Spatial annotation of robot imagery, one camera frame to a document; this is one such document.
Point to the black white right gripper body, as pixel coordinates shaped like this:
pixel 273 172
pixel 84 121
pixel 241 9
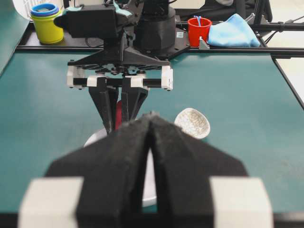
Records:
pixel 119 58

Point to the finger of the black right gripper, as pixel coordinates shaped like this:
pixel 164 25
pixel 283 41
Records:
pixel 105 98
pixel 132 99

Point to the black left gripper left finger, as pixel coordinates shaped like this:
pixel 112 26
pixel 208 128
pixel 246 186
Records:
pixel 92 187

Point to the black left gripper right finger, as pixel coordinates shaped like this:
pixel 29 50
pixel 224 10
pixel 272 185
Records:
pixel 200 186

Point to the pink ceramic spoon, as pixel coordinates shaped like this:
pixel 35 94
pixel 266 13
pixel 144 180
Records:
pixel 118 115

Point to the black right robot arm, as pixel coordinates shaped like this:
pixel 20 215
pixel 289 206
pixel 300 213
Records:
pixel 138 38

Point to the speckled beige spoon rest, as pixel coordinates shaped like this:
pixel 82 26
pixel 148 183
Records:
pixel 193 122

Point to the yellow green plastic cup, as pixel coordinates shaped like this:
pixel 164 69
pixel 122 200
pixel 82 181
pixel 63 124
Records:
pixel 47 32

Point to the red plastic cup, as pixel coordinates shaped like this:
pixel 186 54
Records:
pixel 195 32

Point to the blue straw in red cup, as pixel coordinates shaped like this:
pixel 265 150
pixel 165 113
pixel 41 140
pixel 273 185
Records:
pixel 198 18

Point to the blue plastic cup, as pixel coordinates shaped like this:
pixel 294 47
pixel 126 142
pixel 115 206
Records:
pixel 43 10

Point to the blue cloth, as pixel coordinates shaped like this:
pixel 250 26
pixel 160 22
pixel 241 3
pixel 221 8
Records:
pixel 234 32

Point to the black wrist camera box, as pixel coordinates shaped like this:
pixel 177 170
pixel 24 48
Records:
pixel 94 21

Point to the black aluminium frame rail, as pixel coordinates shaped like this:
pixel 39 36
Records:
pixel 179 44

